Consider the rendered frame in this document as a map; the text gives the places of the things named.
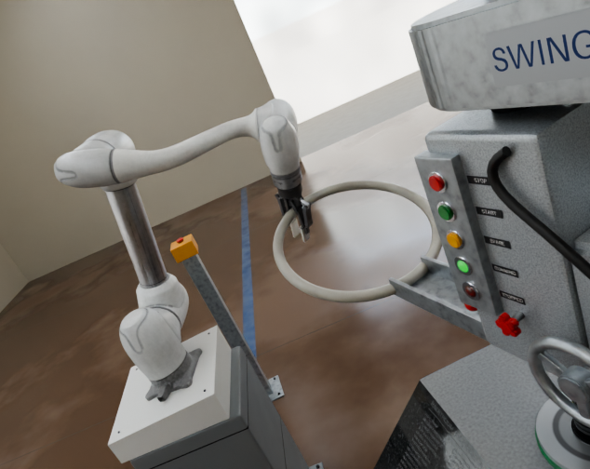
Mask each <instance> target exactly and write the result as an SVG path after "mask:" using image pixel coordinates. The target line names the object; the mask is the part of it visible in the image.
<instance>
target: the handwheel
mask: <svg viewBox="0 0 590 469"><path fill-rule="evenodd" d="M550 349H553V350H558V351H561V352H564V353H567V354H569V355H572V356H574V357H576V358H578V359H579V360H581V361H583V362H584V363H585V364H586V365H585V366H584V367H580V366H574V365H573V366H570V367H569V368H566V367H565V366H564V365H562V364H561V363H560V362H559V361H557V360H556V359H555V358H554V357H552V356H551V355H550V354H548V353H547V352H546V351H545V350H550ZM542 361H543V362H544V364H545V365H547V366H548V367H549V368H550V369H552V370H553V371H554V372H555V373H557V374H558V375H559V377H558V378H557V382H558V386H559V388H560V389H561V391H562V392H563V393H564V394H565V395H566V396H567V397H568V398H566V397H565V396H564V395H563V394H562V393H561V392H560V391H559V390H558V389H557V388H556V387H555V385H554V384H553V383H552V381H551V380H550V379H549V377H548V376H547V374H546V372H545V370H544V368H543V364H542ZM528 362H529V366H530V371H531V373H532V375H533V377H534V379H535V380H536V382H537V383H538V384H539V385H540V387H541V388H542V389H543V391H544V392H545V393H546V394H547V395H548V397H549V398H550V399H551V400H552V401H553V402H554V403H555V404H556V405H558V406H559V407H560V408H561V409H562V410H564V411H565V412H566V413H567V414H569V415H570V416H571V417H572V418H573V419H575V420H576V421H578V422H580V423H582V424H584V425H586V426H587V427H590V349H588V348H586V347H585V346H583V345H581V344H579V343H578V342H574V341H572V340H569V339H565V338H561V337H556V336H543V337H541V338H539V339H536V340H535V341H533V342H532V343H531V345H530V347H529V350H528ZM570 399H571V400H573V401H575V402H577V405H575V404H574V403H572V402H571V401H570Z"/></svg>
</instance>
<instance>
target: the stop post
mask: <svg viewBox="0 0 590 469"><path fill-rule="evenodd" d="M170 252H171V253H172V255H173V257H174V259H175V260H176V262H177V263H179V262H181V261H182V263H183V265H184V267H185V268H186V270H187V272H188V274H189V275H190V277H191V278H192V280H193V281H194V284H195V286H196V287H197V289H198V291H199V293H200V294H201V296H202V298H203V300H204V301H205V303H206V305H207V307H208V309H209V310H210V312H211V313H212V315H213V317H214V318H215V320H216V322H217V324H218V325H219V327H220V329H221V331H222V333H223V335H224V337H225V338H226V340H227V341H228V343H229V344H230V346H231V348H232V349H233V348H235V347H236V346H240V347H241V348H242V350H243V351H244V353H245V355H247V358H248V361H249V363H250V365H251V366H252V367H253V369H254V371H255V372H256V374H257V376H258V378H259V379H260V381H261V384H262V386H263V387H264V389H265V391H266V393H267V394H268V396H269V397H270V399H271V401H272V402H274V401H276V400H277V399H279V398H281V397H283V396H284V392H283V389H282V386H281V383H280V380H279V377H278V375H276V376H274V377H273V378H271V379H269V380H267V378H266V376H265V375H264V373H263V371H262V369H261V367H260V365H259V363H258V361H257V359H256V358H255V356H254V354H253V353H252V351H251V350H250V348H249V346H248V343H247V342H246V340H245V338H244V336H243V334H242V333H241V331H240V329H239V327H238V325H237V324H236V323H235V320H234V318H233V317H232V315H231V313H230V311H229V309H228V308H227V306H226V304H225V302H224V300H223V299H222V297H221V294H220V292H219V291H218V290H217V288H216V286H215V284H214V283H213V281H212V279H211V277H210V275H209V274H208V271H207V269H206V267H205V266H204V264H203V262H202V261H201V259H200V258H199V256H198V245H197V244H196V242H195V240H194V237H193V236H192V234H189V235H187V236H185V237H184V238H183V240H182V241H181V242H180V243H177V242H176V241H175V242H173V243H171V247H170Z"/></svg>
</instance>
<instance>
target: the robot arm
mask: <svg viewBox="0 0 590 469"><path fill-rule="evenodd" d="M297 132H298V122H297V117H296V114H295V111H294V109H293V108H292V106H291V105H290V104H289V103H288V102H287V101H286V100H282V99H273V100H270V101H268V102H267V103H266V104H264V105H263V106H262V107H259V108H256V109H255V110H254V111H253V113H252V114H250V115H248V116H245V117H241V118H237V119H235V120H231V121H228V122H226V123H223V124H221V125H218V126H216V127H214V128H211V129H209V130H207V131H205V132H202V133H200V134H198V135H196V136H193V137H192V138H190V139H188V140H185V141H182V142H180V143H177V144H175V145H172V146H170V147H168V148H164V149H160V150H153V151H141V150H136V149H135V146H134V143H133V141H132V140H131V138H130V137H129V136H128V135H126V134H125V133H123V132H121V131H117V130H104V131H101V132H99V133H97V134H95V135H93V136H91V137H90V138H88V139H87V140H86V141H85V142H84V143H83V144H81V145H80V146H78V147H77V148H75V149H74V150H73V151H72V152H69V153H66V154H64V155H62V156H61V157H59V158H58V159H57V161H56V163H55V164H54V171H55V175H56V177H57V179H58V181H60V182H61V183H63V184H65V185H68V186H72V187H75V188H95V187H100V188H101V189H102V190H103V191H105V193H106V195H107V197H108V200H109V202H110V205H111V208H112V210H113V213H114V216H115V219H116V221H117V224H118V227H119V229H120V232H121V235H122V236H123V239H124V242H125V244H126V247H127V251H128V254H129V256H130V258H131V261H132V263H133V266H134V268H135V271H136V274H137V276H138V278H139V281H140V283H139V285H138V287H137V290H136V293H137V298H138V304H139V309H136V310H134V311H132V312H130V313H129V314H128V315H127V316H126V317H125V318H124V319H123V320H122V322H121V325H120V328H119V336H120V340H121V343H122V345H123V347H124V349H125V351H126V352H127V354H128V356H129V357H130V359H131V360H132V361H133V363H134V364H135V365H136V366H137V367H138V369H139V370H140V371H141V372H142V373H143V374H144V375H145V376H146V377H147V378H148V379H149V381H150V382H151V387H150V389H149V391H148V393H147V394H146V396H145V398H146V399H147V401H151V400H153V399H154V398H156V397H157V399H158V401H159V402H165V401H166V400H167V398H168V396H169V395H170V393H171V392H174V391H177V390H180V389H186V388H188V387H190V386H191V385H192V383H193V376H194V371H195V368H196V365H197V362H198V359H199V357H200V356H201V355H202V350H201V349H200V348H197V349H195V350H193V351H192V352H189V353H188V352H187V351H186V350H185V349H184V347H183V346H182V344H181V328H182V326H183V323H184V320H185V318H186V315H187V311H188V306H189V297H188V294H187V291H186V289H185V288H184V286H183V285H182V284H181V283H179V281H178V280H177V278H176V276H174V275H172V274H169V273H167V271H166V268H165V265H164V263H163V260H162V257H161V254H160V252H159V249H158V246H157V244H156V241H155V238H154V233H153V230H152V228H151V225H150V223H149V220H148V217H147V214H146V211H145V208H144V206H143V203H142V201H141V196H140V193H139V190H138V187H137V184H136V181H137V179H138V178H141V177H145V176H149V175H153V174H156V173H160V172H163V171H167V170H170V169H173V168H176V167H179V166H181V165H183V164H185V163H187V162H189V161H191V160H193V159H195V158H197V157H198V156H200V155H202V154H204V153H206V152H208V151H210V150H212V149H214V148H216V147H218V146H220V145H221V144H223V143H225V142H227V141H230V140H232V139H235V138H239V137H252V138H254V139H256V140H257V141H258V142H259V143H260V144H261V151H262V154H263V158H264V160H265V163H266V165H267V166H268V168H269V169H270V173H271V175H272V179H273V183H274V186H275V187H276V188H277V191H278V193H276V194H275V197H276V199H277V201H278V204H279V207H280V210H281V213H282V216H283V217H284V216H285V214H286V213H287V212H288V211H289V210H290V209H291V208H293V210H294V211H296V213H297V216H298V218H299V221H300V223H301V226H300V228H299V224H298V221H297V218H296V217H295V218H294V220H293V221H292V222H291V224H290V225H289V226H290V227H291V231H292V234H293V237H294V238H295V237H296V236H297V235H298V234H299V233H302V240H303V242H304V243H305V242H306V241H307V240H308V239H309V238H310V234H309V232H310V230H309V227H310V226H311V225H312V224H313V219H312V212H311V205H312V204H311V202H308V203H306V202H305V201H304V200H303V197H302V172H301V165H300V145H299V141H298V137H297ZM285 212H286V213H285ZM300 229H301V231H300Z"/></svg>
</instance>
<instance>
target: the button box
mask: <svg viewBox="0 0 590 469"><path fill-rule="evenodd" d="M414 159H415V163H416V166H417V169H418V171H419V174H420V177H421V180H422V185H423V188H424V190H425V193H426V197H427V200H428V203H429V206H430V209H431V211H432V214H433V217H434V220H435V223H436V228H437V231H438V234H439V237H440V240H441V243H442V246H443V249H444V251H445V254H446V257H447V260H448V264H449V268H450V271H451V274H452V277H453V280H454V283H455V286H456V289H457V291H458V294H459V298H460V301H461V302H463V303H465V304H468V305H470V306H473V307H475V308H477V309H479V310H481V311H484V312H486V313H489V314H491V315H495V316H498V315H499V314H500V313H502V312H503V306H502V302H501V299H500V295H499V292H498V289H497V286H496V282H495V279H494V275H493V272H492V269H491V265H490V262H489V256H488V252H487V250H486V246H485V243H484V239H483V236H482V233H481V230H480V226H479V223H478V219H477V216H476V211H475V207H474V204H473V200H472V197H471V194H470V191H469V187H468V184H467V180H466V178H465V174H464V171H463V165H462V161H461V158H460V156H459V154H447V153H430V152H428V150H425V151H423V152H422V153H420V154H418V155H416V156H415V157H414ZM433 171H434V172H437V173H439V174H440V175H442V177H443V178H444V179H445V181H446V183H447V190H446V192H445V193H438V192H436V191H435V190H433V189H432V188H431V186H430V184H429V180H428V176H429V174H430V173H431V172H433ZM441 201H444V202H447V203H449V204H450V205H451V206H452V207H453V209H454V211H455V214H456V219H455V221H452V222H450V221H446V220H444V219H442V218H441V217H440V215H439V213H438V209H437V205H438V203H439V202H441ZM448 230H454V231H456V232H458V233H459V234H460V235H461V236H462V238H463V241H464V247H463V248H462V249H457V248H454V247H452V246H451V245H450V244H449V242H448V240H447V235H446V233H447V231H448ZM458 256H460V257H463V258H465V259H466V260H468V262H469V263H470V264H471V266H472V269H473V272H472V274H471V275H464V274H462V273H461V272H460V271H459V270H458V269H457V267H456V265H455V261H454V260H455V258H456V257H458ZM464 282H469V283H471V284H473V285H474V286H475V287H476V288H477V289H478V291H479V293H480V299H479V300H478V301H475V300H472V299H470V298H469V297H468V296H467V295H466V294H465V292H464V291H463V283H464Z"/></svg>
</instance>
